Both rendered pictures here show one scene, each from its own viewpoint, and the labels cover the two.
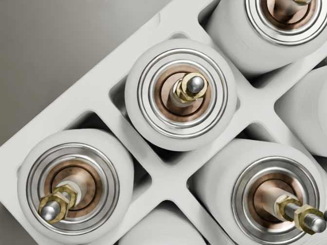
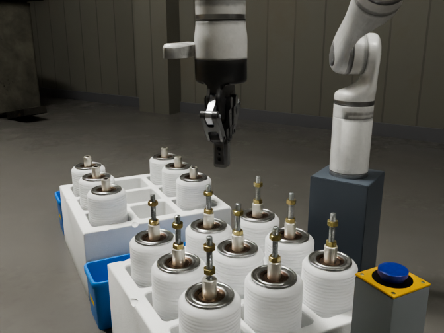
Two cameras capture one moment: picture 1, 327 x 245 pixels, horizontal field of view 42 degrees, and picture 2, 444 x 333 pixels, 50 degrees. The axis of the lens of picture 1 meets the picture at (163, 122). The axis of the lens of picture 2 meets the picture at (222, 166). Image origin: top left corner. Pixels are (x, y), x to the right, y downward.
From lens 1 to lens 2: 71 cm
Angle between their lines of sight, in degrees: 70
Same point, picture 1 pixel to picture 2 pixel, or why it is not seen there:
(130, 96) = (172, 277)
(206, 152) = not seen: hidden behind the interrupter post
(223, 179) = (223, 260)
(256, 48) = (168, 248)
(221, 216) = (240, 263)
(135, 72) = (161, 274)
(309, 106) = (201, 248)
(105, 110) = (174, 322)
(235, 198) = (232, 255)
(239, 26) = (157, 250)
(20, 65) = not seen: outside the picture
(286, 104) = not seen: hidden behind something
